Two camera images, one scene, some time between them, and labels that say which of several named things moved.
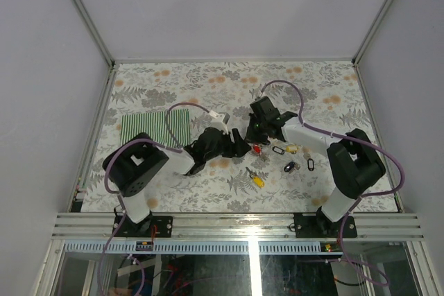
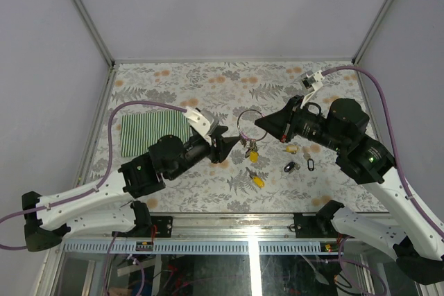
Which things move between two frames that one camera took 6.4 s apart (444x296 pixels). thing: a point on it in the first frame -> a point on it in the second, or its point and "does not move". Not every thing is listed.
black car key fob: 291,166 does not move
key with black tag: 311,164 does not move
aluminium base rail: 237,227 does not move
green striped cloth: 168,128 does not move
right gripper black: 251,137 -> 279,124
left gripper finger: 241,146 -> 226,145
